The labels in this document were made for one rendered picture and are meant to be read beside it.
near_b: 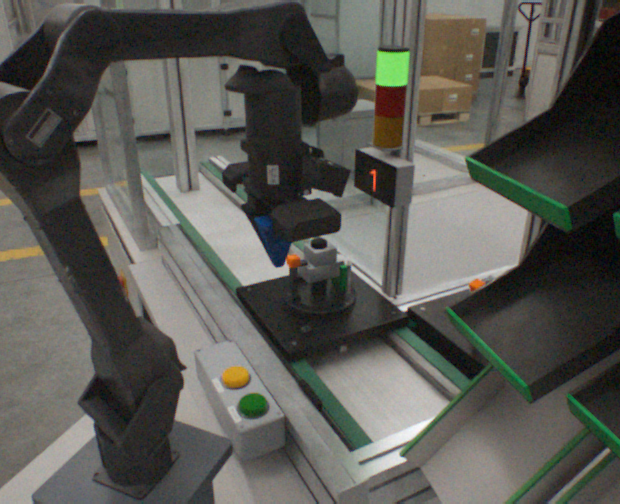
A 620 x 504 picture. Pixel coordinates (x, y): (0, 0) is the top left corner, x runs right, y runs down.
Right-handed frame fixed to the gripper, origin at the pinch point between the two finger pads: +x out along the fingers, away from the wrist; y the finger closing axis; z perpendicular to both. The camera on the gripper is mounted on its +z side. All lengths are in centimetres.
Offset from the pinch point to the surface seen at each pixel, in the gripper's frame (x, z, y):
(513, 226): 40, 98, 52
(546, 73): 69, 474, 370
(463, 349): 28.2, 33.1, 1.9
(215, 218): 34, 18, 85
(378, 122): -4.8, 28.8, 23.5
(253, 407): 27.8, -2.5, 4.8
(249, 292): 28.2, 8.8, 35.1
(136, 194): 24, -1, 86
